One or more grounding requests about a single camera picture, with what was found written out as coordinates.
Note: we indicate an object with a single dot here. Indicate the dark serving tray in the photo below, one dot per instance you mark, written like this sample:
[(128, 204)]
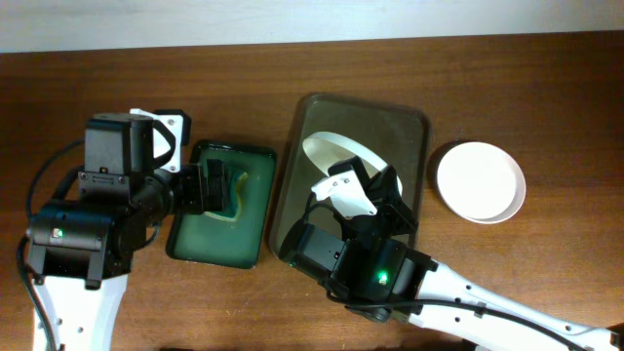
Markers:
[(329, 129)]

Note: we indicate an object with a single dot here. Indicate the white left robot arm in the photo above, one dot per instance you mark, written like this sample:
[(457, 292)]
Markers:
[(77, 253)]

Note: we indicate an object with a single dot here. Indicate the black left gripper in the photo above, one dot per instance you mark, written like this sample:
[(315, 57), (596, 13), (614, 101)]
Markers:
[(200, 198)]

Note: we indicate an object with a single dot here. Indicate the white plate with green stain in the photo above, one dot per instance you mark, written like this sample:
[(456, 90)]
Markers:
[(324, 149)]

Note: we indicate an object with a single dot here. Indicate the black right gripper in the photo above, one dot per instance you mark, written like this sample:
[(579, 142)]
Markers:
[(383, 193)]

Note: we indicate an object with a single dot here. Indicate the green water tray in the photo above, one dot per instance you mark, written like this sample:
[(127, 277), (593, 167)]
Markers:
[(203, 239)]

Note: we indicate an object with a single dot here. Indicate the yellow green sponge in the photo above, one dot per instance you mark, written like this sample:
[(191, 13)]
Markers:
[(239, 195)]

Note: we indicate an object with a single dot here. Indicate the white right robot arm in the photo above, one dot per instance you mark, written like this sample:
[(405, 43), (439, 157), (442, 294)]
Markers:
[(346, 240)]

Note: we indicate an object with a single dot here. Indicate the white stacked plate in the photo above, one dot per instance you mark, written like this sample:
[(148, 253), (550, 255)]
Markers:
[(481, 182)]

